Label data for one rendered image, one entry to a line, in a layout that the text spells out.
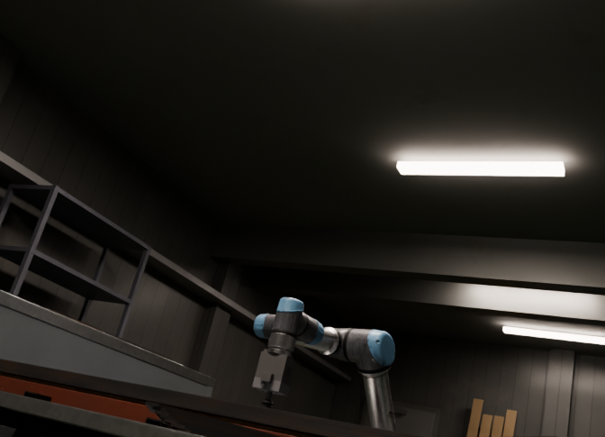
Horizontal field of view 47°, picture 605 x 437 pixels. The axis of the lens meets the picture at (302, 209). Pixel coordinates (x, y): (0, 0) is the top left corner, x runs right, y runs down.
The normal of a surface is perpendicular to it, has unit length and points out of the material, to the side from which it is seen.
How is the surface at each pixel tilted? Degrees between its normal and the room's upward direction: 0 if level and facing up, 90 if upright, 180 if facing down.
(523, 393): 90
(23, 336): 90
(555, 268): 90
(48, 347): 90
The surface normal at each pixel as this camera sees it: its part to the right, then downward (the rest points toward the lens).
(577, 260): -0.42, -0.43
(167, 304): 0.88, 0.04
